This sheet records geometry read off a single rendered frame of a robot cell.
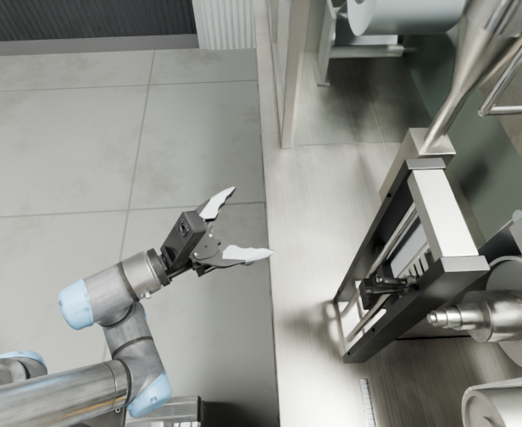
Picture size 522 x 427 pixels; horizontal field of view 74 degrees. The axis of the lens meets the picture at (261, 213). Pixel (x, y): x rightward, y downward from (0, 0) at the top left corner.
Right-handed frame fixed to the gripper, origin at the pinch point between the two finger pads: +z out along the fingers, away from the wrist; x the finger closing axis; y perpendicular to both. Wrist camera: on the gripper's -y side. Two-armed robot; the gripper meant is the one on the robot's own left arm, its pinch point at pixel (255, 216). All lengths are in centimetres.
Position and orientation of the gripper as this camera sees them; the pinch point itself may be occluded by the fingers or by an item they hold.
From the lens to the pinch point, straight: 65.0
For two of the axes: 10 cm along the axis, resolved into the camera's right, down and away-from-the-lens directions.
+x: 4.9, 8.0, -3.5
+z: 8.7, -4.2, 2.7
